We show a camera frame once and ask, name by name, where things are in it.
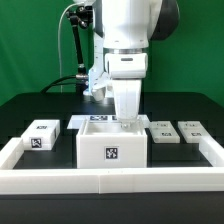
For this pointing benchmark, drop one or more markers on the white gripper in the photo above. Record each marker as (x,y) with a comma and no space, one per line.
(126,72)

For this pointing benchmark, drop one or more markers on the white cabinet body box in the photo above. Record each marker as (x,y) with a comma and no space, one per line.
(108,145)

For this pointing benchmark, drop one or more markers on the white door panel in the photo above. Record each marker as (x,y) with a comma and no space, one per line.
(163,132)
(192,131)

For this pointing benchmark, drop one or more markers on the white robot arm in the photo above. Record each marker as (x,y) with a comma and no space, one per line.
(125,28)

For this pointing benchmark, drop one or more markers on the white cabinet top block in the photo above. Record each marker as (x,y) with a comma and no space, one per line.
(41,135)

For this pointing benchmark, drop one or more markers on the white U-shaped fence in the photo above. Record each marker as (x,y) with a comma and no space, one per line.
(101,181)

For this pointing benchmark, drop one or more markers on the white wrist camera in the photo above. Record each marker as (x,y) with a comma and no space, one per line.
(100,92)

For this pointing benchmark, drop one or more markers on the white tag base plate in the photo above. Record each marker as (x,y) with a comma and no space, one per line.
(77,120)

